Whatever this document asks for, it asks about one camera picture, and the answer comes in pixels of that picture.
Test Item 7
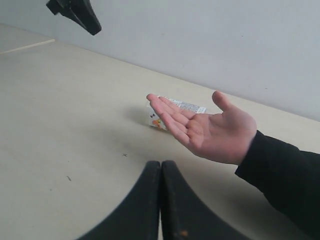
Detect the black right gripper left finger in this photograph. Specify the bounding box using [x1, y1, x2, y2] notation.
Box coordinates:
[80, 161, 161, 240]

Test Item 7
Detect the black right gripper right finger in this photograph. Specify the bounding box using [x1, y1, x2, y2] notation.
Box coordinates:
[161, 160, 249, 240]

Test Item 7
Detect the person's open hand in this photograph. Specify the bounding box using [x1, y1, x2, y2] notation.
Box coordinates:
[146, 90, 258, 166]

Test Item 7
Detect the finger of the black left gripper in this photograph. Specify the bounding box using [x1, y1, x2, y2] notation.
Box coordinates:
[46, 0, 102, 36]

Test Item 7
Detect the black sleeved forearm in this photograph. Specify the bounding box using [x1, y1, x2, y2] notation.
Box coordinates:
[235, 131, 320, 240]

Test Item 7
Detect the square clear bottle white label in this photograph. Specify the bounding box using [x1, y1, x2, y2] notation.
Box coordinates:
[146, 94, 207, 132]

